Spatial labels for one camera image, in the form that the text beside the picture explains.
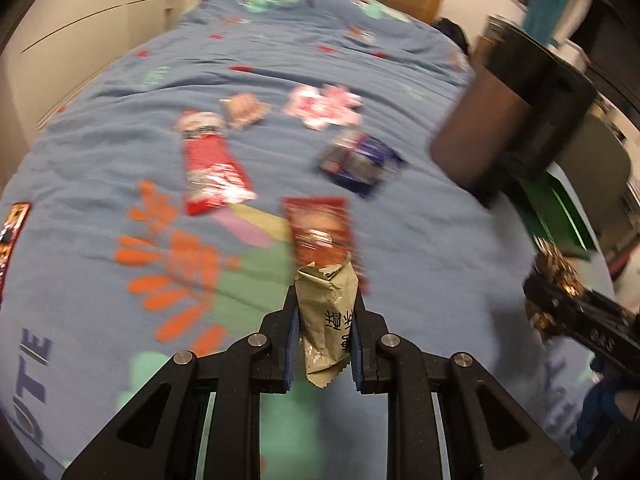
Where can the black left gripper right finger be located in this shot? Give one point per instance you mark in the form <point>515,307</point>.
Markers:
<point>447,417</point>

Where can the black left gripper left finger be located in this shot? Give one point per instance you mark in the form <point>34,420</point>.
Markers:
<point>198,415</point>

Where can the gold brown snack packet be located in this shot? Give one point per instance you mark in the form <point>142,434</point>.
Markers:
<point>552,291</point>

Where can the beige snack packet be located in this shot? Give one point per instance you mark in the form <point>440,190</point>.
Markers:
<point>326,299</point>

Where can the orange-brown snack packet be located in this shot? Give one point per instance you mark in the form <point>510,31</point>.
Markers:
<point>321,230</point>

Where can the tall red white snack bag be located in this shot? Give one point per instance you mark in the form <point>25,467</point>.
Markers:
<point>214,177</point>

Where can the blue white snack packet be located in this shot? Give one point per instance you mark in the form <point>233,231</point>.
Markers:
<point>360,163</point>

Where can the pink white snack packet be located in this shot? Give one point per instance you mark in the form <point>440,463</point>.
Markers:
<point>319,108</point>

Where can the green tray box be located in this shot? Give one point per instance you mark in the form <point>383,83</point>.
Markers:
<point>548,212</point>

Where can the blue patterned duvet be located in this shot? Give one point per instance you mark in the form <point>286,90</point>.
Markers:
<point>110,276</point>

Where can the dark snack packet at edge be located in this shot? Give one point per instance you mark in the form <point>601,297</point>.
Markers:
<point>10,232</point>

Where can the small pink striped wrapper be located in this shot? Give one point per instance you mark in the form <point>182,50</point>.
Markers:
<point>244,109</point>

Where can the white wardrobe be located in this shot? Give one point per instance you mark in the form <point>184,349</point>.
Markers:
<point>58,47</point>

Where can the dark cylindrical camera mount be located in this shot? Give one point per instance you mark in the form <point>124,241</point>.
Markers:
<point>517,114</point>

